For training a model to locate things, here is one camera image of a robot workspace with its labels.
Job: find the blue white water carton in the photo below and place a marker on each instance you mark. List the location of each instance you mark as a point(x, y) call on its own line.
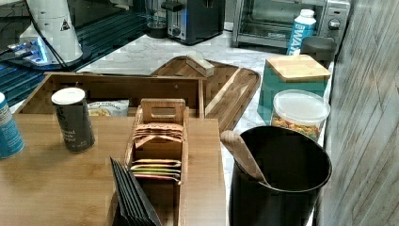
point(303, 27)

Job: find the clear plastic snack jar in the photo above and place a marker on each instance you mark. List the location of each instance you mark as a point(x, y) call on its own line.
point(301, 111)

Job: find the black utensil holder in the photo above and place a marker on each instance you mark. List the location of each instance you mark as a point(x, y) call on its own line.
point(295, 168)

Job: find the teal box with wooden lid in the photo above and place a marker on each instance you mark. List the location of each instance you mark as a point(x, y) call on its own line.
point(290, 72)

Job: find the black napkin stack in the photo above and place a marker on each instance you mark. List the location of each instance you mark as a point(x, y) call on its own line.
point(135, 207)

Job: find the wooden spatula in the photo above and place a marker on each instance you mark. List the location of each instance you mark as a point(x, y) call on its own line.
point(242, 155)

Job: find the black toaster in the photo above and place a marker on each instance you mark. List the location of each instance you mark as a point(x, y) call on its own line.
point(193, 21)

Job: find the silver toaster oven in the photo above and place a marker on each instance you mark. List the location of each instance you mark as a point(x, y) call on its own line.
point(270, 22)

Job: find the small wooden block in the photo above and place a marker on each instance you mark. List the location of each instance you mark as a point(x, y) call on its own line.
point(199, 64)

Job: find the wooden tea bag holder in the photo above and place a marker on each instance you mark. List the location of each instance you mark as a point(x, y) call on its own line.
point(156, 154)

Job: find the blue salt shaker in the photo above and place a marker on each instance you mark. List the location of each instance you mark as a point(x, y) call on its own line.
point(11, 141)

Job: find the dark wooden tray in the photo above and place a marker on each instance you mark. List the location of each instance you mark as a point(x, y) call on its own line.
point(223, 96)

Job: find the dark grey cup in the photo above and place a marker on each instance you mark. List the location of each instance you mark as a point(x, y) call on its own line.
point(321, 49)

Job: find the glass blender jar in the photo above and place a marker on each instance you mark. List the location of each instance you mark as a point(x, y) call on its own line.
point(156, 26)

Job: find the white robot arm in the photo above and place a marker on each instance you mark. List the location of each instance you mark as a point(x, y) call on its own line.
point(52, 30)

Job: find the black pepper shaker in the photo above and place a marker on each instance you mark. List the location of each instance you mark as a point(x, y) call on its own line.
point(73, 118)

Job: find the bag of chips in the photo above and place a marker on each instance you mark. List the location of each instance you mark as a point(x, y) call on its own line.
point(109, 108)

